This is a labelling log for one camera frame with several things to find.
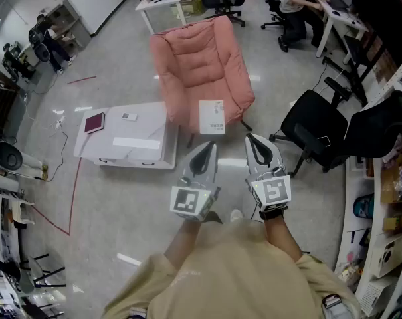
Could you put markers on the white remote control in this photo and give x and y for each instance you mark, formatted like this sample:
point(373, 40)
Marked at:
point(129, 116)

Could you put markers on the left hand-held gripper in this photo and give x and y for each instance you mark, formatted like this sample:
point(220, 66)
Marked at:
point(189, 198)

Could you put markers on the short red tape strip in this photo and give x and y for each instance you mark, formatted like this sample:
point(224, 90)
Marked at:
point(81, 80)

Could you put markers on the white marble coffee table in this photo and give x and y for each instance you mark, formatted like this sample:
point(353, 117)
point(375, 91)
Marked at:
point(134, 138)

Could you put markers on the white shelving unit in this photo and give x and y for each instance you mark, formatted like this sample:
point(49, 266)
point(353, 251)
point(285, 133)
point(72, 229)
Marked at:
point(373, 231)

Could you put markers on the white plastic stool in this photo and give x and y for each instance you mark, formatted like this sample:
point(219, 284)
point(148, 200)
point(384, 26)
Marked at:
point(20, 211)

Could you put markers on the person's right forearm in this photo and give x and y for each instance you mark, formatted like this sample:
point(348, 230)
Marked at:
point(282, 238)

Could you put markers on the pink cushioned armchair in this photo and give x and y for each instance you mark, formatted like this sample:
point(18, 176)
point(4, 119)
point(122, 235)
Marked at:
point(204, 62)

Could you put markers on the black metal stool frame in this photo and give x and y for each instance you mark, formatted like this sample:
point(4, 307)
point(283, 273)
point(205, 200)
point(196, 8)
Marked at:
point(42, 271)

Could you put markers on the black mesh office chair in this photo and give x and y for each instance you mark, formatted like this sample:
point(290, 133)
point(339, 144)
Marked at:
point(320, 128)

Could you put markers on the person's black trousers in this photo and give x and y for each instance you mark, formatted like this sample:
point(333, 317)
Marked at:
point(213, 218)

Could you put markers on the maroon notebook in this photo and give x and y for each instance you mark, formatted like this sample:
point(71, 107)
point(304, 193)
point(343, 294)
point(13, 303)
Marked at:
point(95, 123)

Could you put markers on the grey cabinet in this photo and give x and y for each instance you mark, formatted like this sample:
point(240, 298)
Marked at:
point(71, 25)

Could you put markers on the long red tape line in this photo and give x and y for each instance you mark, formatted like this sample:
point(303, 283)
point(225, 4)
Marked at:
point(75, 191)

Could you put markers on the black wristwatch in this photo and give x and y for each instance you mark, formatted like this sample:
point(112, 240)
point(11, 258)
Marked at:
point(271, 214)

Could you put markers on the person's white shoe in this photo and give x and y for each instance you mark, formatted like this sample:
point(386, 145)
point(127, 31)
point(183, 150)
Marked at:
point(236, 215)

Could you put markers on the black round speaker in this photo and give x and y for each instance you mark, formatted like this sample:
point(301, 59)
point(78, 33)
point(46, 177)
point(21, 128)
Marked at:
point(8, 157)

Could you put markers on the white desk with laptop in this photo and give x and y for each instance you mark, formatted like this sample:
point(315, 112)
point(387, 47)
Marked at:
point(340, 15)

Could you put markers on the beige shirt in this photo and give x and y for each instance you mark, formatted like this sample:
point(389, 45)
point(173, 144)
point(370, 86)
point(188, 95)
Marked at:
point(234, 277)

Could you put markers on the white power strip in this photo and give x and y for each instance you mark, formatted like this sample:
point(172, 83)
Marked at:
point(60, 121)

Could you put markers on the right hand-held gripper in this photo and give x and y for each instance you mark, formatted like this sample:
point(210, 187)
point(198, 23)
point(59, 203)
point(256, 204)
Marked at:
point(273, 191)

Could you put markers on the black smartphone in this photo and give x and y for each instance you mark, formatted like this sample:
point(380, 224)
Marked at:
point(324, 140)

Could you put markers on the white book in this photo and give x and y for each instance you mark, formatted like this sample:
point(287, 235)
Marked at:
point(210, 118)

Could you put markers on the person's left forearm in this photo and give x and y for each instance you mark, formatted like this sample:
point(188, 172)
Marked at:
point(184, 241)

